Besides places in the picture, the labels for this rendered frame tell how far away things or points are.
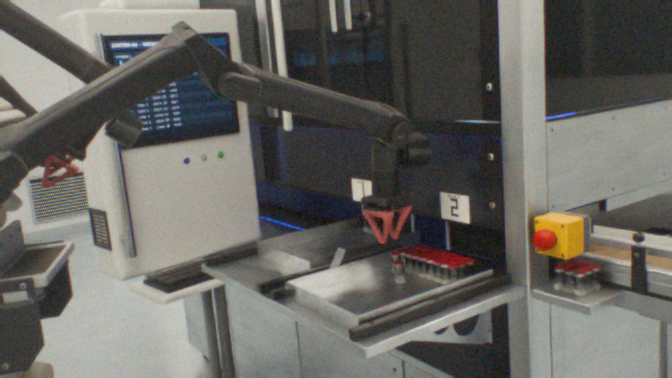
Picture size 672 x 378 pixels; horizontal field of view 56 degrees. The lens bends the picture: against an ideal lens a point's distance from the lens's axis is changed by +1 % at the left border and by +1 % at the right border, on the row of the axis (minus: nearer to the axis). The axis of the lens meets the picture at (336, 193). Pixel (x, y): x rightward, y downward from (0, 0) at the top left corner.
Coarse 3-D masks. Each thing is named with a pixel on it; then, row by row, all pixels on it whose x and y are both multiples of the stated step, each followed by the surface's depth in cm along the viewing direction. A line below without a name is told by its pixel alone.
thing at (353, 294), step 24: (360, 264) 142; (384, 264) 146; (288, 288) 131; (312, 288) 135; (336, 288) 135; (360, 288) 134; (384, 288) 132; (408, 288) 131; (432, 288) 130; (456, 288) 124; (336, 312) 116; (360, 312) 120; (384, 312) 114
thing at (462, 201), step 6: (444, 192) 141; (444, 198) 141; (456, 198) 138; (462, 198) 137; (444, 204) 142; (450, 204) 140; (462, 204) 137; (444, 210) 142; (450, 210) 140; (456, 210) 139; (462, 210) 137; (468, 210) 136; (444, 216) 142; (450, 216) 141; (462, 216) 138; (468, 216) 136; (462, 222) 138; (468, 222) 137
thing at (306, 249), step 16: (336, 224) 179; (352, 224) 182; (272, 240) 168; (288, 240) 170; (304, 240) 173; (320, 240) 174; (336, 240) 173; (352, 240) 171; (368, 240) 170; (400, 240) 159; (416, 240) 162; (272, 256) 159; (288, 256) 152; (304, 256) 160; (320, 256) 159
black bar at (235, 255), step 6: (252, 246) 166; (228, 252) 163; (234, 252) 163; (240, 252) 163; (246, 252) 164; (252, 252) 165; (210, 258) 159; (216, 258) 160; (222, 258) 161; (228, 258) 162; (234, 258) 163; (210, 264) 159; (216, 264) 160
